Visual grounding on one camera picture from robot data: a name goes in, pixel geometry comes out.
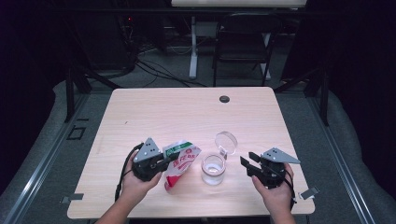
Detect black folding chair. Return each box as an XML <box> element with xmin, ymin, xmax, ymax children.
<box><xmin>213</xmin><ymin>12</ymin><xmax>284</xmax><ymax>88</ymax></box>

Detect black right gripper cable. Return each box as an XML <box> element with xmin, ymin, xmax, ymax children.
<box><xmin>279</xmin><ymin>169</ymin><xmax>297</xmax><ymax>210</ymax></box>

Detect white and pink plastic bag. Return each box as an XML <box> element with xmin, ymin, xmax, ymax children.
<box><xmin>163</xmin><ymin>139</ymin><xmax>203</xmax><ymax>191</ymax></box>

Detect person's left hand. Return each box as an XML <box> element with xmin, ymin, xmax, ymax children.
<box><xmin>120</xmin><ymin>152</ymin><xmax>163</xmax><ymax>203</ymax></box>

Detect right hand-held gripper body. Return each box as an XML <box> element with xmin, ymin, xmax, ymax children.
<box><xmin>253</xmin><ymin>147</ymin><xmax>302</xmax><ymax>189</ymax></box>

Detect person's right hand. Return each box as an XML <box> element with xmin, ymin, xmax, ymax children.
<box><xmin>251</xmin><ymin>164</ymin><xmax>295</xmax><ymax>214</ymax></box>

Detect black floor cables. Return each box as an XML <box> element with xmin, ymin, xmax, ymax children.
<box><xmin>134</xmin><ymin>59</ymin><xmax>208</xmax><ymax>89</ymax></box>

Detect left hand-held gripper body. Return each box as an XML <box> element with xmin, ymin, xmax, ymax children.
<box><xmin>131</xmin><ymin>137</ymin><xmax>172</xmax><ymax>183</ymax></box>

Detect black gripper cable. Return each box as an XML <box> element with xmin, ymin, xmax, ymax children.
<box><xmin>279</xmin><ymin>169</ymin><xmax>297</xmax><ymax>210</ymax></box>
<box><xmin>114</xmin><ymin>142</ymin><xmax>145</xmax><ymax>203</ymax></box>

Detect clear jar with hinged lid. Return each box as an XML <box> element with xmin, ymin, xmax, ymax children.
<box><xmin>201</xmin><ymin>131</ymin><xmax>238</xmax><ymax>187</ymax></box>

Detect gray metal table clip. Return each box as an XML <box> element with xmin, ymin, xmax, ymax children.
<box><xmin>298</xmin><ymin>186</ymin><xmax>320</xmax><ymax>201</ymax></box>
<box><xmin>60</xmin><ymin>192</ymin><xmax>85</xmax><ymax>204</ymax></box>

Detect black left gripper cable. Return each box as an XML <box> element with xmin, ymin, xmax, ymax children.
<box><xmin>114</xmin><ymin>142</ymin><xmax>145</xmax><ymax>203</ymax></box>

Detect white desk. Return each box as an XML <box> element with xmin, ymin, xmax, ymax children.
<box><xmin>171</xmin><ymin>0</ymin><xmax>308</xmax><ymax>81</ymax></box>

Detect metal floor rail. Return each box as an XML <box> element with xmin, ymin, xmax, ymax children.
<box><xmin>306</xmin><ymin>92</ymin><xmax>378</xmax><ymax>224</ymax></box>
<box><xmin>0</xmin><ymin>92</ymin><xmax>92</xmax><ymax>224</ymax></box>

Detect black metal stand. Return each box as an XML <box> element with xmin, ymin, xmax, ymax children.
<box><xmin>64</xmin><ymin>62</ymin><xmax>123</xmax><ymax>124</ymax></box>
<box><xmin>274</xmin><ymin>66</ymin><xmax>331</xmax><ymax>127</ymax></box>

